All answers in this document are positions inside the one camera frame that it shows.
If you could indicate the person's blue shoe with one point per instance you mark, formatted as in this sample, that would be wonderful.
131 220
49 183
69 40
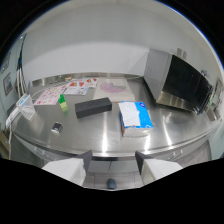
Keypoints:
111 183

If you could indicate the blue tissue pack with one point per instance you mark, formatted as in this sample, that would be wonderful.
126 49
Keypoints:
135 118

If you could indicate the black rectangular block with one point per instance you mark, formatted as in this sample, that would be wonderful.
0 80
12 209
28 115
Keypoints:
93 107

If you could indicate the red and white picture sheet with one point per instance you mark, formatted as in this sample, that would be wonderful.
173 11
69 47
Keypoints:
81 86

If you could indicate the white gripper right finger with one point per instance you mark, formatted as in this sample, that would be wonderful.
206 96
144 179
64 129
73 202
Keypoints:
156 169

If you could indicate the beige mat with pink print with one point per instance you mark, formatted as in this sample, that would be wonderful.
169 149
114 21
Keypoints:
114 89

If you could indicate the framed wall picture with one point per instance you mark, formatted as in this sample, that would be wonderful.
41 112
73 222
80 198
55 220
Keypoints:
7 83

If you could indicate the clear plastic container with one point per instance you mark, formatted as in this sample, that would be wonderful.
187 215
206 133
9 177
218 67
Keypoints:
26 106

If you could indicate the steel microwave oven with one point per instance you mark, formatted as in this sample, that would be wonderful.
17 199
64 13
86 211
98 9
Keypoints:
178 83

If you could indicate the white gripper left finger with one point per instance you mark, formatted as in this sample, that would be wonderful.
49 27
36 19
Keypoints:
68 168

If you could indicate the pink sticker sheet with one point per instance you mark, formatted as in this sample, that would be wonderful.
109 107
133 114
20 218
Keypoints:
50 95

